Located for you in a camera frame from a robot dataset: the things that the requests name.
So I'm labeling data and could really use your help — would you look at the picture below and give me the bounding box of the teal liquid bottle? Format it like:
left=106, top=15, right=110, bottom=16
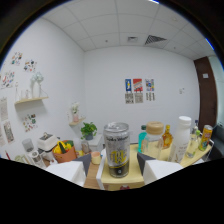
left=137, top=124, right=148, bottom=154

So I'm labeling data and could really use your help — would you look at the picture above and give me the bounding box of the brown door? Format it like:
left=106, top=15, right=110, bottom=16
left=193, top=56, right=219, bottom=133

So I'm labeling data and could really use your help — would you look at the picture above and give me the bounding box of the small wooden wall shelf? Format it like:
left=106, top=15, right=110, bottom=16
left=68, top=117, right=86, bottom=127

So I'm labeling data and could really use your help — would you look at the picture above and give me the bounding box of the ceiling air vent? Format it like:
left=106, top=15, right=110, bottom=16
left=143, top=34, right=168, bottom=46

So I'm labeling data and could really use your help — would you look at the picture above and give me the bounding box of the white kitchen appliance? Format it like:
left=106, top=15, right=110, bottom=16
left=37, top=132, right=61, bottom=161

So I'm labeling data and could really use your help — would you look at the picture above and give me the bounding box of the large white bottle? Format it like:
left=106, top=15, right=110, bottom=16
left=167, top=115, right=193, bottom=164

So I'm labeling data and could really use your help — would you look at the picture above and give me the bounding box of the glass jar with cork lid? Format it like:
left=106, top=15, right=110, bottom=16
left=141, top=121, right=165, bottom=159

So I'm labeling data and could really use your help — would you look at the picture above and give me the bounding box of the clear bottle with green cap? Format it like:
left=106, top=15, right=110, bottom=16
left=185, top=125, right=201, bottom=159

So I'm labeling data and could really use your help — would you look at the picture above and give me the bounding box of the green potted plant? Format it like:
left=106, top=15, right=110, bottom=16
left=80, top=121, right=98, bottom=141

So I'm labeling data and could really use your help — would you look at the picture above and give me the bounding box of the amber syrup bottle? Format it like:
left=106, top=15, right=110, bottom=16
left=161, top=124, right=174, bottom=149

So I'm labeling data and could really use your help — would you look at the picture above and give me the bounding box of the vase with white flowers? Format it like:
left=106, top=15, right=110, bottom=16
left=70, top=102, right=81, bottom=123

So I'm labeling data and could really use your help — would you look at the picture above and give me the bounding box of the orange basket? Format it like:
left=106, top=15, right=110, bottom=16
left=52, top=139, right=78, bottom=164

